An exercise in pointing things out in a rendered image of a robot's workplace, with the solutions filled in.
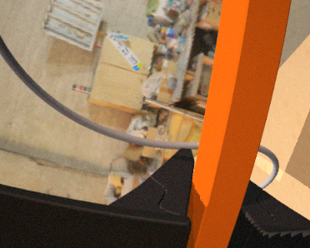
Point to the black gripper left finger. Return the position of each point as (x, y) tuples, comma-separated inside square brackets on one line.
[(151, 216)]

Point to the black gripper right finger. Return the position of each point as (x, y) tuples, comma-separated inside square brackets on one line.
[(265, 222)]

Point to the orange handle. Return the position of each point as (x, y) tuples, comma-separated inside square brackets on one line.
[(244, 72)]

